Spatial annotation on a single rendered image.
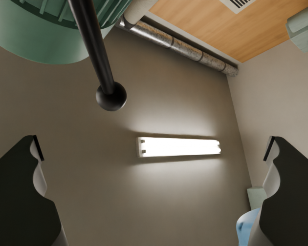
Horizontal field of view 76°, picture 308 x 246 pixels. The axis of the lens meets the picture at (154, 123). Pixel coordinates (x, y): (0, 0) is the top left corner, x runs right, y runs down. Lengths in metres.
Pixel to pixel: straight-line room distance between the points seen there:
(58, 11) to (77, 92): 1.48
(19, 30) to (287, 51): 3.28
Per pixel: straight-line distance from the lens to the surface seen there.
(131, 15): 2.05
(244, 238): 0.41
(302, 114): 3.13
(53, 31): 0.25
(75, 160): 1.55
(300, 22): 2.29
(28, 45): 0.28
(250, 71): 3.49
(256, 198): 3.07
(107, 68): 0.18
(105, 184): 1.63
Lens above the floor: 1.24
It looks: 47 degrees up
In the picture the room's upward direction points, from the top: 113 degrees counter-clockwise
